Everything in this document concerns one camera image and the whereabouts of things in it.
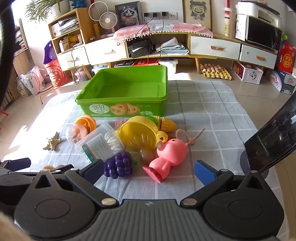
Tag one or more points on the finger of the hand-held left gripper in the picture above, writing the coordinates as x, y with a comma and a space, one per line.
61, 168
18, 164

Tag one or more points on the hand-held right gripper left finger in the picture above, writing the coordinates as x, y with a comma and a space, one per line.
91, 171

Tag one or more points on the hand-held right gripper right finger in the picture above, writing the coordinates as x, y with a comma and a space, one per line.
204, 172

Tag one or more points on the purple toy grapes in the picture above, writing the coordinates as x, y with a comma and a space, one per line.
119, 165

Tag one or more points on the clear cotton swab jar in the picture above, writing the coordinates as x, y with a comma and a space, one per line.
99, 143

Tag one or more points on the pink clear toy ball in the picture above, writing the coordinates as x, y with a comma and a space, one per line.
74, 134

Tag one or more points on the orange toy bowl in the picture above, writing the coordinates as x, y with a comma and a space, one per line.
84, 121

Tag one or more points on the yellow toy pot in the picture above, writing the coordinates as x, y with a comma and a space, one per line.
138, 132

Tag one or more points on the green plastic box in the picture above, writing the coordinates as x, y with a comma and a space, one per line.
124, 92

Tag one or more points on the beige starfish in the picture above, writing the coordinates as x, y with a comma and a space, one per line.
52, 142

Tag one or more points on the small pink packet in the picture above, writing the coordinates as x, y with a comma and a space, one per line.
120, 123

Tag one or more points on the small toy animal figure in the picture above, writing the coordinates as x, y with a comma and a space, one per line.
146, 157

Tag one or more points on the yellow toy corn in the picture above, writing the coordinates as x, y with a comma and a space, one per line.
167, 125

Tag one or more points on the grey checked blanket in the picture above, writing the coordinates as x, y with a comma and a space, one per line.
208, 111

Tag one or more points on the black tablet on stand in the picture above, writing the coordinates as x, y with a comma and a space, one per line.
272, 139

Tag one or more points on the clear plastic bottle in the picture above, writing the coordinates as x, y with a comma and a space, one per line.
23, 88

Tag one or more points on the white plastic sack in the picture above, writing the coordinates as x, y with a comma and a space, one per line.
32, 80

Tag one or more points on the orange printed bucket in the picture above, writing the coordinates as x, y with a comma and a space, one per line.
56, 74

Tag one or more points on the yellow egg tray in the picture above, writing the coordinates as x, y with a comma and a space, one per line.
216, 71

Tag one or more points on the wooden side shelf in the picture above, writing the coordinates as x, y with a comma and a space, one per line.
20, 62

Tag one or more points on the white plastic crate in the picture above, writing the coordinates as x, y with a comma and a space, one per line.
251, 75

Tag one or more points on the blue white packet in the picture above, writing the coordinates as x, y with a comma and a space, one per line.
168, 64

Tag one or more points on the purple plastic stool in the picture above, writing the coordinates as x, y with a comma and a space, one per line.
49, 52

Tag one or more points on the blue white cardboard box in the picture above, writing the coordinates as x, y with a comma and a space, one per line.
281, 81

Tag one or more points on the long wooden low cabinet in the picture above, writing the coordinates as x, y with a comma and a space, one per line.
208, 47

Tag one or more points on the folded pale cloth pile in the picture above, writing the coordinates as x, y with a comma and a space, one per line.
171, 47

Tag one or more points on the black box device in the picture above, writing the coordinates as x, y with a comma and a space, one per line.
138, 47

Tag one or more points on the yellow can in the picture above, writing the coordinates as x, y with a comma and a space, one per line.
97, 31

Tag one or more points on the red gift box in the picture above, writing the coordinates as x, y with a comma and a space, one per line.
288, 58

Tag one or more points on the stack of papers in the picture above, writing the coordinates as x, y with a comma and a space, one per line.
66, 25

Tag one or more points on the wooden shelf cabinet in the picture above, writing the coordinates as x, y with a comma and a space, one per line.
87, 25

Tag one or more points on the pink fringed cloth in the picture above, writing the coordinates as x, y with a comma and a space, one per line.
185, 29

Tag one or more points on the black microwave oven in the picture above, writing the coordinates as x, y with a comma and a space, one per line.
261, 33

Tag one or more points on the small white desk fan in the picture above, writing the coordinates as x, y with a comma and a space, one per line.
108, 20

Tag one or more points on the cream tall bottle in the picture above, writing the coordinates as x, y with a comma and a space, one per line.
227, 22

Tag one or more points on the potted green plant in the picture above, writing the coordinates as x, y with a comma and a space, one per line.
46, 8

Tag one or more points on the large white round fan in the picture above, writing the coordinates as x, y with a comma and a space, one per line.
96, 10

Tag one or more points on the framed cartoon girl picture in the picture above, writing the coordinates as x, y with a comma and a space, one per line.
196, 11

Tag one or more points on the framed cat picture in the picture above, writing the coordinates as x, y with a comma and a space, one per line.
128, 14

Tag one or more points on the blue toy figure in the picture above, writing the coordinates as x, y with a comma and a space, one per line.
79, 3

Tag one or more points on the white printer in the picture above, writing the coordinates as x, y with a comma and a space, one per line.
256, 10

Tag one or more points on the red hanging ornament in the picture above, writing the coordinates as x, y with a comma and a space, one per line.
228, 3

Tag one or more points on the white wall socket row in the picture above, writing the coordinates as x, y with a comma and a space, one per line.
172, 15

